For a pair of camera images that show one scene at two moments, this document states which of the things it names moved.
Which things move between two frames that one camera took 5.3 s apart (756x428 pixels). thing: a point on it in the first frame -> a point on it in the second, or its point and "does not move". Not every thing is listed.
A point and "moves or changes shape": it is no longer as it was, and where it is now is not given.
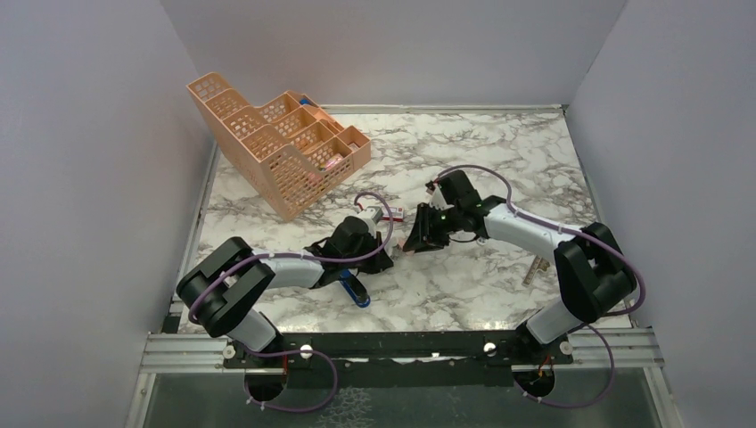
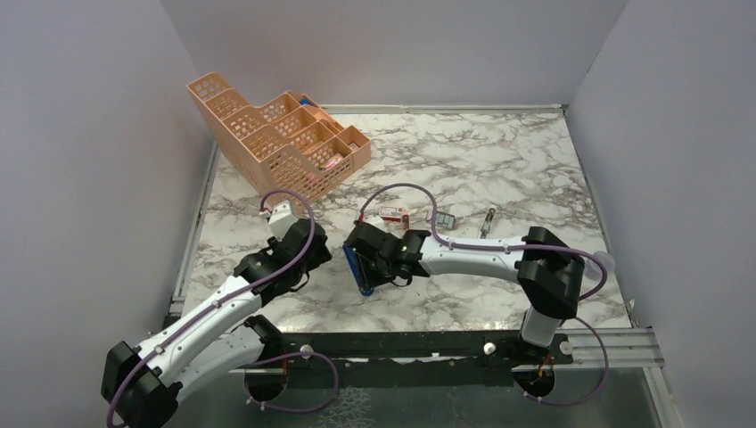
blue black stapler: [354, 288] moves or changes shape
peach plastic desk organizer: [288, 147] does not move
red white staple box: [397, 214] does not move
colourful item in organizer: [323, 167] does not move
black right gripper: [423, 235] -> [390, 276]
